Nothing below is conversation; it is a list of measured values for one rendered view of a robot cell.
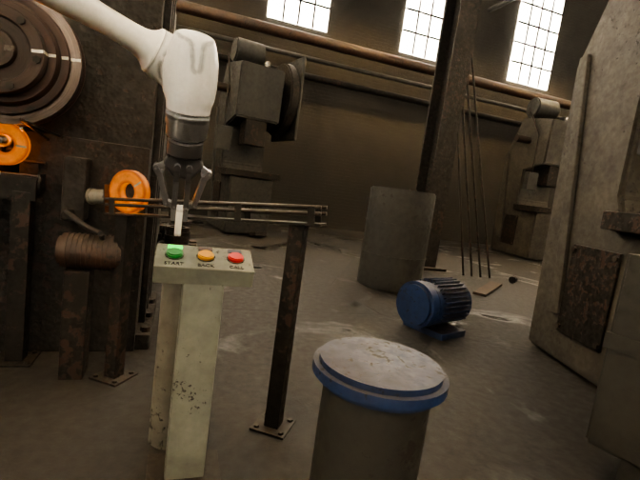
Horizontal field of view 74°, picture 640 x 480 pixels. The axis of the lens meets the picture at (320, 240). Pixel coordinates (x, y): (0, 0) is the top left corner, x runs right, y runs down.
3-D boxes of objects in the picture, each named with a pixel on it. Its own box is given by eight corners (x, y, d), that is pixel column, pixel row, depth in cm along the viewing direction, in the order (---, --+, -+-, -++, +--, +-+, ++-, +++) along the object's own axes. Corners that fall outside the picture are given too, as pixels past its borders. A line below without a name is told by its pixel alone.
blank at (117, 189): (127, 220, 155) (119, 221, 152) (109, 183, 156) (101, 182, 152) (158, 201, 150) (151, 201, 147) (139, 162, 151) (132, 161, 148)
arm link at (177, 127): (167, 102, 92) (165, 129, 95) (164, 112, 84) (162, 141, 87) (210, 110, 95) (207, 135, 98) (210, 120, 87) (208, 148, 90)
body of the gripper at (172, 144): (206, 135, 97) (201, 173, 101) (166, 130, 94) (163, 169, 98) (206, 146, 90) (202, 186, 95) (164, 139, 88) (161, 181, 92)
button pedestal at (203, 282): (138, 457, 119) (157, 241, 111) (225, 450, 127) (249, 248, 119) (132, 499, 104) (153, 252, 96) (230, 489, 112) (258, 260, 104)
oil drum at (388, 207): (346, 275, 408) (360, 182, 397) (400, 278, 428) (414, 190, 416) (372, 292, 353) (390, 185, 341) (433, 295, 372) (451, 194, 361)
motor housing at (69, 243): (56, 366, 162) (64, 229, 156) (119, 366, 170) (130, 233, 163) (46, 382, 150) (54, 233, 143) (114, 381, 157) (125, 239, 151)
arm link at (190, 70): (219, 121, 88) (207, 105, 98) (229, 40, 81) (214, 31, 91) (164, 113, 83) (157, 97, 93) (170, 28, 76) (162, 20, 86)
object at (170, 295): (149, 428, 132) (164, 266, 126) (189, 426, 136) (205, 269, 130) (146, 452, 121) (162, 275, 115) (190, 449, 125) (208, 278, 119)
